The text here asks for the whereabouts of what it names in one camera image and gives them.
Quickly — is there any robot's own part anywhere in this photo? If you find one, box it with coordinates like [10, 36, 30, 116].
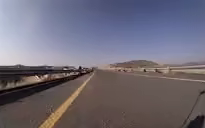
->
[180, 89, 205, 128]

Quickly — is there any yellow painted line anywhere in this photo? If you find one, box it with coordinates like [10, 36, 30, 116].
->
[38, 71, 96, 128]

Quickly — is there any brown hill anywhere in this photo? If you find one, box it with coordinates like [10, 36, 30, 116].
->
[109, 59, 161, 69]

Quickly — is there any white painted line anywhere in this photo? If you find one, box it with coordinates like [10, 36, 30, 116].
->
[123, 71, 205, 85]

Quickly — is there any grey asphalt road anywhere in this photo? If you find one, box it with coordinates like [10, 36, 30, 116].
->
[0, 69, 205, 128]

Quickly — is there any metal guardrail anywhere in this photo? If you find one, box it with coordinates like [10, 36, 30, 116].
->
[0, 65, 94, 107]

